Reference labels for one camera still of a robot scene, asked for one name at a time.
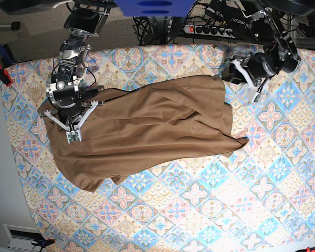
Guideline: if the red clamp bottom edge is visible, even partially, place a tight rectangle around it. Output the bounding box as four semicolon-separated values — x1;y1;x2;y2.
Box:
302;247;315;252

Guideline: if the red black clamp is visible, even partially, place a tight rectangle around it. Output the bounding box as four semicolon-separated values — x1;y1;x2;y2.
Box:
0;64;12;86

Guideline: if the white floor vent box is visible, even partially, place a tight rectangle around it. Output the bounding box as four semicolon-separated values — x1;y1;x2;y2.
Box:
3;224;42;251

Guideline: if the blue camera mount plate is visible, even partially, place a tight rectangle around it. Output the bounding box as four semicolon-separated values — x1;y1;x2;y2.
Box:
114;0;195;17

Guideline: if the black floor block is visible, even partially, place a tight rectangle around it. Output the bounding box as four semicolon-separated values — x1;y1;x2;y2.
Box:
11;22;20;31

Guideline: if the black power strip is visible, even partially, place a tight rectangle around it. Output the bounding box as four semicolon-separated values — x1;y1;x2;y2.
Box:
183;25;235;38

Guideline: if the patterned tablecloth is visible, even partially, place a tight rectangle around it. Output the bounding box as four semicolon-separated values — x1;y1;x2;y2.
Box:
1;50;315;251

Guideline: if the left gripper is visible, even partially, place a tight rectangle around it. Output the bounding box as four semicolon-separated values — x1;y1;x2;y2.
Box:
222;54;272;102

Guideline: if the orange black spring clamp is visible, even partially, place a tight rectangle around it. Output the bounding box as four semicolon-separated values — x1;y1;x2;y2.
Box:
31;238;55;249

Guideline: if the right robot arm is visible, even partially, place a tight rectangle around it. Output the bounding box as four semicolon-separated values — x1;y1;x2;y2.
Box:
39;1;116;143

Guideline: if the brown t-shirt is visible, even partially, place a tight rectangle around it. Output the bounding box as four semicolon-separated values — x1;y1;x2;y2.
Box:
44;76;248;192

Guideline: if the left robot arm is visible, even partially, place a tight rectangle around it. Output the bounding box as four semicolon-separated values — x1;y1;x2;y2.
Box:
222;1;301;102

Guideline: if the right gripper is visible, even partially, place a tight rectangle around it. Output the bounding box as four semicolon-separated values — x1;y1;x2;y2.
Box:
40;100;104;143

